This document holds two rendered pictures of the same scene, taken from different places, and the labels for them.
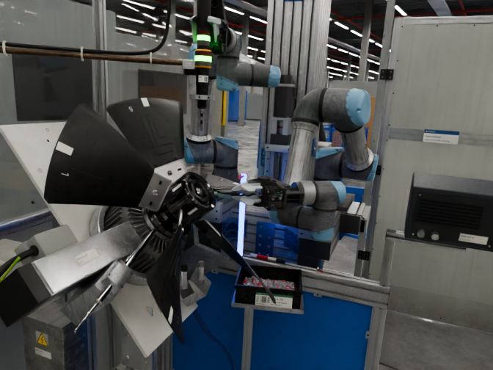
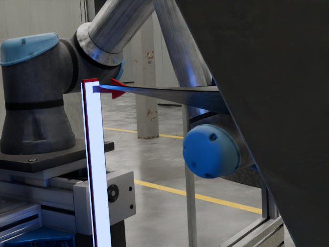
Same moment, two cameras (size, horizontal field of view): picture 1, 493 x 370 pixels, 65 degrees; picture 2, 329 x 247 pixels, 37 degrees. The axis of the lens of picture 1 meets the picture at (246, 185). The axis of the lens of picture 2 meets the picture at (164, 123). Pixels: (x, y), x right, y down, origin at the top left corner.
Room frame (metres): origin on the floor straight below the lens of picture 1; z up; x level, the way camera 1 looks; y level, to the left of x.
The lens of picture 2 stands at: (1.16, 0.56, 1.22)
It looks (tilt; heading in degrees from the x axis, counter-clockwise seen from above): 8 degrees down; 285
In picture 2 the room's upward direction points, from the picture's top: 3 degrees counter-clockwise
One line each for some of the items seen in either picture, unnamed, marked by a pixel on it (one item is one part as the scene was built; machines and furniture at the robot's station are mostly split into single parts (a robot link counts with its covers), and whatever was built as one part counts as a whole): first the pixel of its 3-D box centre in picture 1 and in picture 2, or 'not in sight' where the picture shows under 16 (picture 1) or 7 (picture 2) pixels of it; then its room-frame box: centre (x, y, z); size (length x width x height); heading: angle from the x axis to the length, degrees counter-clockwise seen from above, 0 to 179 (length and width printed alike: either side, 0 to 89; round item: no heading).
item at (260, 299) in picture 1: (268, 285); not in sight; (1.20, -0.09, 0.85); 0.22 x 0.17 x 0.07; 84
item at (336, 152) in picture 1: (330, 161); (34, 66); (1.68, -0.36, 1.20); 0.13 x 0.12 x 0.14; 62
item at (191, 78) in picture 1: (199, 80); not in sight; (1.07, 0.14, 1.50); 0.09 x 0.07 x 0.10; 104
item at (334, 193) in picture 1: (326, 193); not in sight; (1.21, -0.26, 1.17); 0.11 x 0.08 x 0.09; 106
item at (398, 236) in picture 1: (424, 240); not in sight; (1.19, -0.59, 1.04); 0.24 x 0.03 x 0.03; 69
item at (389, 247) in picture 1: (387, 258); (270, 171); (1.23, -0.49, 0.96); 0.03 x 0.03 x 0.20; 69
